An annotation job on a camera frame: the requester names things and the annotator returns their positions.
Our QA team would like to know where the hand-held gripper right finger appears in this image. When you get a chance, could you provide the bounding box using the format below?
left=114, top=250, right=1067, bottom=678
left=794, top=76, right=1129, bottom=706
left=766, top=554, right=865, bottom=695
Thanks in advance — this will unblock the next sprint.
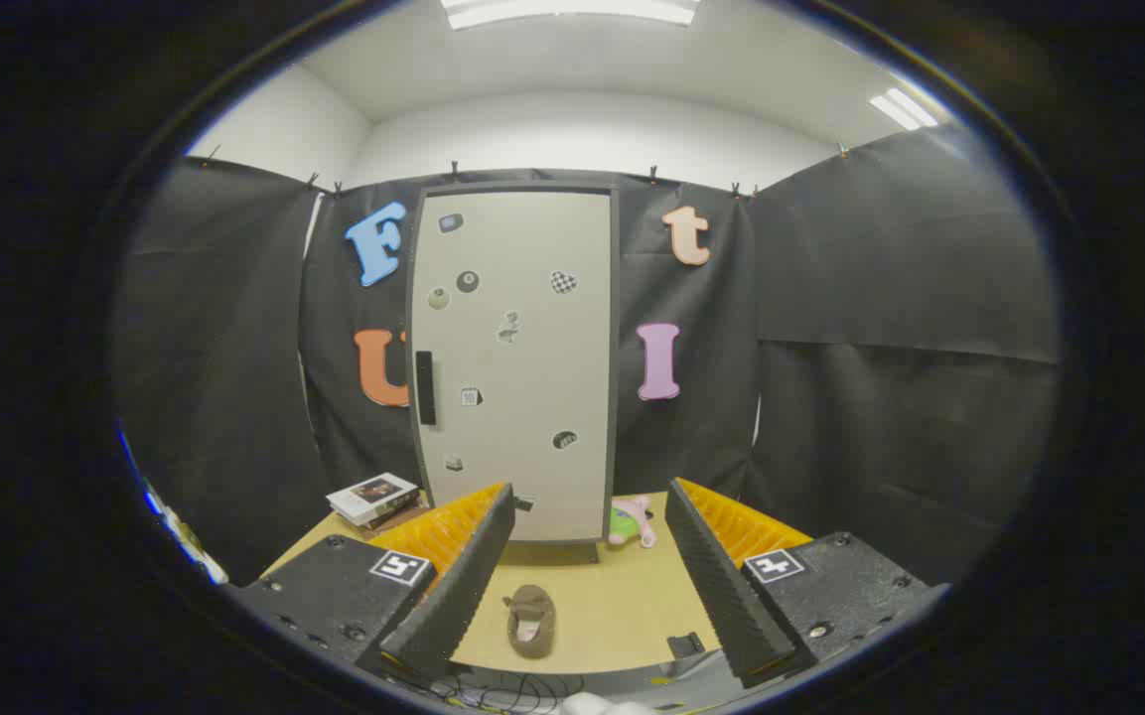
left=664, top=477, right=950, bottom=689

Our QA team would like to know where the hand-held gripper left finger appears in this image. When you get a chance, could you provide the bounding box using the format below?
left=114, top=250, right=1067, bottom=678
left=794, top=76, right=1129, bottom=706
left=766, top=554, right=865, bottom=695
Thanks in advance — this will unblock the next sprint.
left=229, top=482, right=516, bottom=686

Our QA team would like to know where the brown fuzzy shoe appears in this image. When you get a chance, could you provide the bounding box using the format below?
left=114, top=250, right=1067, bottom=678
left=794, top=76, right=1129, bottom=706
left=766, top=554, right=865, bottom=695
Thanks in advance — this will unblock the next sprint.
left=502, top=584, right=557, bottom=659

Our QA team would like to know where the white shoe cabinet door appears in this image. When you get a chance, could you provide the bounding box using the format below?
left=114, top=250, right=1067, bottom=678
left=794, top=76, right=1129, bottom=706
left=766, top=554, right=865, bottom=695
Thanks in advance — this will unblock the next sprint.
left=411, top=191, right=615, bottom=544

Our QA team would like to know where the grey shoe cabinet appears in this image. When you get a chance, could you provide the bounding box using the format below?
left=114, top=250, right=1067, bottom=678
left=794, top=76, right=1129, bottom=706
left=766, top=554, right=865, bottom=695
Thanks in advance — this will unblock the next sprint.
left=403, top=182, right=623, bottom=565

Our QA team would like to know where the brown book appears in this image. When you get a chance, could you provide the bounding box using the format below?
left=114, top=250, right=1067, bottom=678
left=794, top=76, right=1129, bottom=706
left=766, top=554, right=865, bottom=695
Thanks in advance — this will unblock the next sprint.
left=361, top=502, right=431, bottom=540

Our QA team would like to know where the pink and green plush toy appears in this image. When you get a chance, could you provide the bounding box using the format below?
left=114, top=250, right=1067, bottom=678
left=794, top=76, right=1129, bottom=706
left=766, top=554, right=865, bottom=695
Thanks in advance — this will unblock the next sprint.
left=609, top=496, right=657, bottom=549

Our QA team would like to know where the black backdrop cloth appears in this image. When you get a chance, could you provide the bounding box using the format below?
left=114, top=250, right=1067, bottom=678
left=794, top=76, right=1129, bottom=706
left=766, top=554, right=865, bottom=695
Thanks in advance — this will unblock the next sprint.
left=115, top=124, right=1062, bottom=587

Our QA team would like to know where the white cluttered board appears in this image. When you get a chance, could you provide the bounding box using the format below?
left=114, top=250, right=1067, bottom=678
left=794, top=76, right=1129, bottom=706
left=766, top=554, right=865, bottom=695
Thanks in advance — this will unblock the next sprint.
left=118, top=422, right=230, bottom=587

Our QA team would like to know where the small ceiling light panel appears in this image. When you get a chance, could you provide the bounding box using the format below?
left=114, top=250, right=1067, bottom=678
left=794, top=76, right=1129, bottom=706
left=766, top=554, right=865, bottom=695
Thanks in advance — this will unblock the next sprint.
left=868, top=87, right=940, bottom=132

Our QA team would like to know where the long ceiling light panel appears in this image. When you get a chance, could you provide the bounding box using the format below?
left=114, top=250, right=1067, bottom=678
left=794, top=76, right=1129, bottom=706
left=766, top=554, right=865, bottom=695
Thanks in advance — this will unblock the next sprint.
left=440, top=0, right=700, bottom=31

